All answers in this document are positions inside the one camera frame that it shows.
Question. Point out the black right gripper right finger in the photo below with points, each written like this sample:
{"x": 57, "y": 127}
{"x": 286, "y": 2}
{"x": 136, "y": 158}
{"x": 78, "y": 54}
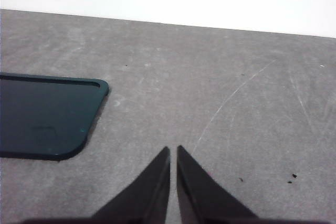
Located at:
{"x": 199, "y": 200}

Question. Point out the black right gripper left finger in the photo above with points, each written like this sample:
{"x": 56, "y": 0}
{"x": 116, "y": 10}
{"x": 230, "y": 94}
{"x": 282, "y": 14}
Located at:
{"x": 147, "y": 200}

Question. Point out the black rectangular tray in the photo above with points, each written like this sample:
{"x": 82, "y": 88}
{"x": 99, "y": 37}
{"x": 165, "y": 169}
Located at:
{"x": 47, "y": 113}

